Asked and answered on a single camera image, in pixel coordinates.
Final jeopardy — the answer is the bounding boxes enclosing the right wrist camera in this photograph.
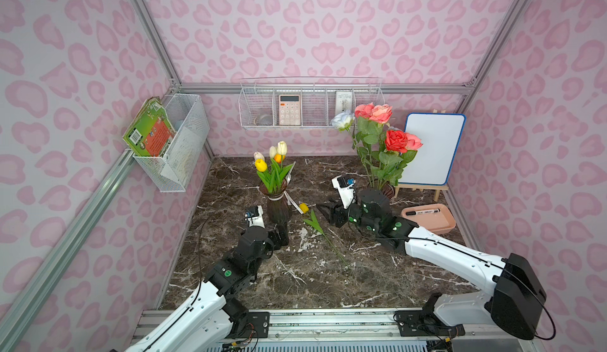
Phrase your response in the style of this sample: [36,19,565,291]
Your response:
[331,175,356,210]

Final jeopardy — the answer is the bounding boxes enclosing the white remote control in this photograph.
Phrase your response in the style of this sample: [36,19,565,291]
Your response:
[334,90,353,115]

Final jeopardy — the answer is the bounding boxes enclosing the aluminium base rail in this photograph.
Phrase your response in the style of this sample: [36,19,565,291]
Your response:
[132,305,542,352]

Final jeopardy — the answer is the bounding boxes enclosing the green red book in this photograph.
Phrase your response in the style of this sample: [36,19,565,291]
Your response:
[123,97,176,157]

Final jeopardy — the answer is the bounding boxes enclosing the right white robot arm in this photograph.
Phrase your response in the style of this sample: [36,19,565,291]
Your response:
[317,188,548,340]

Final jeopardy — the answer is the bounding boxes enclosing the round metal tin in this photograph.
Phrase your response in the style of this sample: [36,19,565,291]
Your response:
[254,111,273,127]

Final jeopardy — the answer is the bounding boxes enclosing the pink plastic tray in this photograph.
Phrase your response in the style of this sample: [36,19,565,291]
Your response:
[401,203,456,235]

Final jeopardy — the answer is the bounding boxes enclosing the blue framed whiteboard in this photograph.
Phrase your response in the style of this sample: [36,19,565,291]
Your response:
[397,112,467,187]

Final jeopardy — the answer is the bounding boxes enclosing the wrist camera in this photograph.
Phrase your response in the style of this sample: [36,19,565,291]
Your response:
[245,206,265,228]
[331,175,356,210]

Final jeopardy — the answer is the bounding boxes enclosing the red glass vase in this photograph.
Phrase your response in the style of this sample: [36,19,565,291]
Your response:
[381,183,396,200]
[259,180,291,225]

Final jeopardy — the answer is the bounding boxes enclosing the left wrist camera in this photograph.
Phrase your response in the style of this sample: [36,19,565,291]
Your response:
[245,206,265,228]

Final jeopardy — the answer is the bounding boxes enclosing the right red glass vase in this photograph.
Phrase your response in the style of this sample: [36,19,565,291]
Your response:
[381,183,396,200]

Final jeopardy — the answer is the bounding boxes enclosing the black white whiteboard marker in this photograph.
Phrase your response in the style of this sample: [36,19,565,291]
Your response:
[405,208,440,216]

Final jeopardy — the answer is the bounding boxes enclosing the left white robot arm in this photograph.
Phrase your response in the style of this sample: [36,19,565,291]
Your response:
[128,223,289,351]

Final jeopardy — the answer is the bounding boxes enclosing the pink artificial rose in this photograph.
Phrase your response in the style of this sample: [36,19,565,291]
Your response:
[354,102,376,163]
[368,105,393,135]

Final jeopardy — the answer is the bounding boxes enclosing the left red glass vase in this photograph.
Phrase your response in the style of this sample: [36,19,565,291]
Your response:
[259,180,291,225]

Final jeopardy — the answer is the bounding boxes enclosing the white wire wall basket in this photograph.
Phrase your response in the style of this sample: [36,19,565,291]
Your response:
[239,77,385,128]

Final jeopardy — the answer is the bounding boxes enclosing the yellow artificial tulip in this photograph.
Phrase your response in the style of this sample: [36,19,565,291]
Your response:
[297,203,353,270]
[254,159,278,194]

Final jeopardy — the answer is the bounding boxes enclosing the white mesh side basket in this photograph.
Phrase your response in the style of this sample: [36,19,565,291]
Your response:
[133,94,210,192]

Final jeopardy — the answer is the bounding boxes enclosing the pink calculator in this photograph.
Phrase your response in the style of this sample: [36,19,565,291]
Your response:
[278,94,302,126]

